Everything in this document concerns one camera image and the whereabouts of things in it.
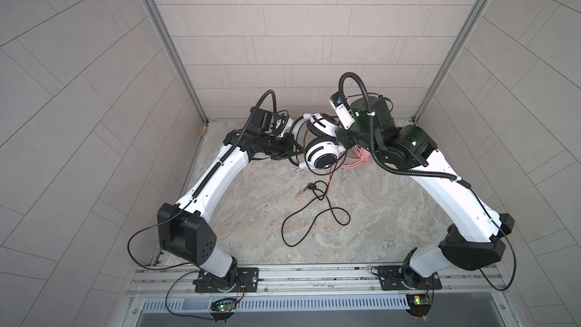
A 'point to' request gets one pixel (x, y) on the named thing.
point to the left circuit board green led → (223, 307)
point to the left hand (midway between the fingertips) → (309, 148)
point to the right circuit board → (420, 304)
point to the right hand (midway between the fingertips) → (339, 120)
